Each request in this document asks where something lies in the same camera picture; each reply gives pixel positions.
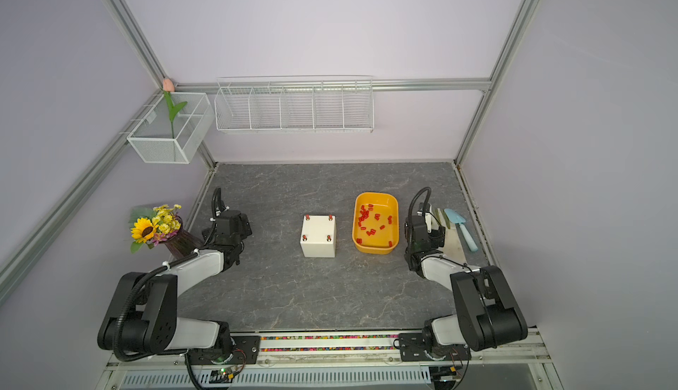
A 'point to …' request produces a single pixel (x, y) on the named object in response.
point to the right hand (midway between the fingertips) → (428, 223)
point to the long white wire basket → (295, 104)
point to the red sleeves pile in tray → (365, 214)
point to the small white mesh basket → (170, 131)
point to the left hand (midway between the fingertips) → (227, 225)
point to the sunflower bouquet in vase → (162, 225)
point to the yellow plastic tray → (375, 222)
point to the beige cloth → (454, 248)
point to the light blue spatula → (457, 218)
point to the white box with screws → (319, 236)
